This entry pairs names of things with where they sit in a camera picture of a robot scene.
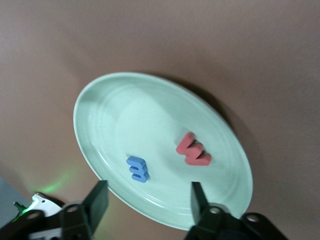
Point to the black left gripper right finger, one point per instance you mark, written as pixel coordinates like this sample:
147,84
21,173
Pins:
202,215

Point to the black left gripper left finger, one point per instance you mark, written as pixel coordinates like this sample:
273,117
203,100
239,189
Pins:
97,200

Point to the green plate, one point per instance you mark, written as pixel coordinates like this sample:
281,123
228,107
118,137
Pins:
150,120

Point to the blue foam letter m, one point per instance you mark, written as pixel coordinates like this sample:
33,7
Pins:
137,170

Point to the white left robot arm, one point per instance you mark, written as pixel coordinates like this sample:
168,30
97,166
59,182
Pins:
46,203

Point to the red foam letter w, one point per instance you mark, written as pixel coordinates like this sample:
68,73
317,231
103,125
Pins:
192,152

